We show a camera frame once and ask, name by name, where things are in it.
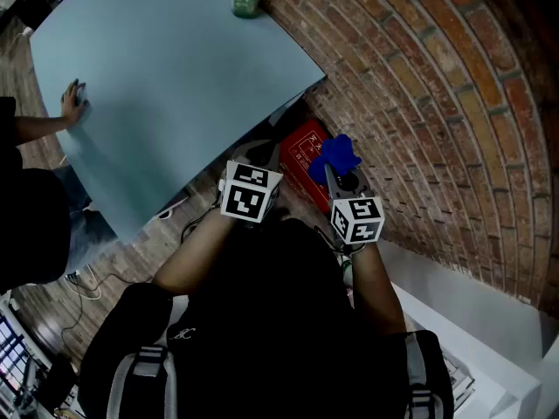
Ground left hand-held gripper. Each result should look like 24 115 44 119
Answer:
217 141 284 230

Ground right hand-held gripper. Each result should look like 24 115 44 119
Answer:
322 161 386 246

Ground blue wiping cloth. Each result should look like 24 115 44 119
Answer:
307 134 363 188

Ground red box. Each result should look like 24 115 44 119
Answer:
278 119 338 215

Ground person's right forearm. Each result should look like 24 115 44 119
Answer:
348 238 408 336

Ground person's left forearm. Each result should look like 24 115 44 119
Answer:
151 209 240 297

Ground clear bottle green label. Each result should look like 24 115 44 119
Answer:
340 254 355 288

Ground light blue table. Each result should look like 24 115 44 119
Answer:
29 0 327 242

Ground person's black clothing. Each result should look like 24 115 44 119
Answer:
78 217 456 419

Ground white shelf unit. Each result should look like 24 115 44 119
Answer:
378 240 545 419

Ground stack of magazines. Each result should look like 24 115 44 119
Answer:
439 346 477 412

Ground black framed window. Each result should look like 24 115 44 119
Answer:
0 307 53 419

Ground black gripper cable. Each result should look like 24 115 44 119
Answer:
313 223 351 255

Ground white floor cable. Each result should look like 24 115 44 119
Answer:
64 263 105 301

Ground grey backpack strap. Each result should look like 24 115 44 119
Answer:
106 344 179 419
402 331 438 419

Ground black floor cable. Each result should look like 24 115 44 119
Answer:
59 271 128 345

